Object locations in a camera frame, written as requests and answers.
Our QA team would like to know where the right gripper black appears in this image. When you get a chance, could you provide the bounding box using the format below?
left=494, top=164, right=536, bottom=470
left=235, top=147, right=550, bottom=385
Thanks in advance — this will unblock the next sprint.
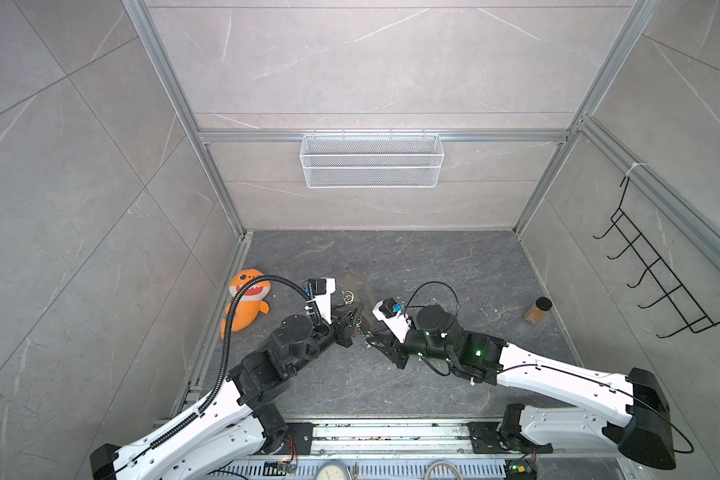
left=364, top=323, right=456, bottom=370

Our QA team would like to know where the silver metal plate keychain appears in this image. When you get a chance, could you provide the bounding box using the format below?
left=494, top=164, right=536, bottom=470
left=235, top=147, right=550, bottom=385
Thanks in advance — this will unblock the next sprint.
left=342, top=272, right=376, bottom=336

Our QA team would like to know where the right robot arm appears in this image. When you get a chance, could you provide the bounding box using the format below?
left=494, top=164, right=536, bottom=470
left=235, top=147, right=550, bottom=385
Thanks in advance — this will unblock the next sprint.
left=360, top=298, right=677, bottom=470

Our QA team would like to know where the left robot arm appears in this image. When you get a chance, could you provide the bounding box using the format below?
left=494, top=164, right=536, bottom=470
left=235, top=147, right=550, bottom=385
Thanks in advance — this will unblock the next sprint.
left=90, top=303, right=362, bottom=479

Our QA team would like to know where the orange shark plush toy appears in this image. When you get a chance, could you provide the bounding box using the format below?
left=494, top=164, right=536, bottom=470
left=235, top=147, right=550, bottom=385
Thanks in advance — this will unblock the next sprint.
left=228, top=269, right=271, bottom=332

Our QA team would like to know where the round gauge dial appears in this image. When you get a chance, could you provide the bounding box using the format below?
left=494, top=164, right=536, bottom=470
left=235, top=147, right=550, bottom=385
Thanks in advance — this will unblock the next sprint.
left=314, top=460, right=354, bottom=480

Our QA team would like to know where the brown spice bottle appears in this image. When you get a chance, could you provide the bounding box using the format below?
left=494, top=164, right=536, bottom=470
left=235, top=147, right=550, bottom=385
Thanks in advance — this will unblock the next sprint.
left=523, top=297, right=553, bottom=325

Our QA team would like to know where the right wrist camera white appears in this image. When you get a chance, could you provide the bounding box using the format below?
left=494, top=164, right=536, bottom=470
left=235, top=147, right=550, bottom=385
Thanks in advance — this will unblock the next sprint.
left=372, top=298, right=410, bottom=343

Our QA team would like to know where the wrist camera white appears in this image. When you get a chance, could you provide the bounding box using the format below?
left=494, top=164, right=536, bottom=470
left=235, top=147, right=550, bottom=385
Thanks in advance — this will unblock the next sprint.
left=307, top=277, right=336, bottom=324
left=372, top=298, right=410, bottom=343

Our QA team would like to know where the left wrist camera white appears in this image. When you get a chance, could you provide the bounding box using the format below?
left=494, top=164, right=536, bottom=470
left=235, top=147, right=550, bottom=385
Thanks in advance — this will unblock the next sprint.
left=307, top=277, right=336, bottom=324

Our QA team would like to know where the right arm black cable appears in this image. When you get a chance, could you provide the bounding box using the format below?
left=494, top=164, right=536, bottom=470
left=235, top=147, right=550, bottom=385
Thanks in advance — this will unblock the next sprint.
left=404, top=280, right=461, bottom=331

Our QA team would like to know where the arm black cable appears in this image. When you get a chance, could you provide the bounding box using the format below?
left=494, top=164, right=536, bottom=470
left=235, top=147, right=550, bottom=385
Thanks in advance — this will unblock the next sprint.
left=149, top=274, right=313, bottom=451
left=404, top=280, right=461, bottom=331

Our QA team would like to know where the aluminium rail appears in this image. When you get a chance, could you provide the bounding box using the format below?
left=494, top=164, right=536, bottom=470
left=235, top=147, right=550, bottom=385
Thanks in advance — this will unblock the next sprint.
left=143, top=416, right=640, bottom=463

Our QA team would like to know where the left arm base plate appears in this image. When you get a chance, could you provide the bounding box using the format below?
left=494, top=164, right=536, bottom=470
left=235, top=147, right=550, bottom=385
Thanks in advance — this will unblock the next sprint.
left=260, top=422, right=315, bottom=457

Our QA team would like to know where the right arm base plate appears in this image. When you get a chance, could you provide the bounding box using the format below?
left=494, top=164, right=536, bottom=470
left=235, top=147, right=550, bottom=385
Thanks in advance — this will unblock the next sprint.
left=467, top=422, right=554, bottom=454

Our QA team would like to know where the white wire mesh basket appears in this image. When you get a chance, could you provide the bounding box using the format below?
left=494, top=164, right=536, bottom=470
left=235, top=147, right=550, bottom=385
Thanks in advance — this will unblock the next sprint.
left=299, top=133, right=445, bottom=189

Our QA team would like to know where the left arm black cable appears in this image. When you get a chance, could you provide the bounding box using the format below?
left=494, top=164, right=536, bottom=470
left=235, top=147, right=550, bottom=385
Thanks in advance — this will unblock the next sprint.
left=149, top=274, right=313, bottom=451

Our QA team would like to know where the black wire hook rack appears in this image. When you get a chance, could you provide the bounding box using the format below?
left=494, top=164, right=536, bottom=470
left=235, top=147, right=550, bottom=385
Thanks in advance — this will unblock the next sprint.
left=592, top=176, right=720, bottom=339

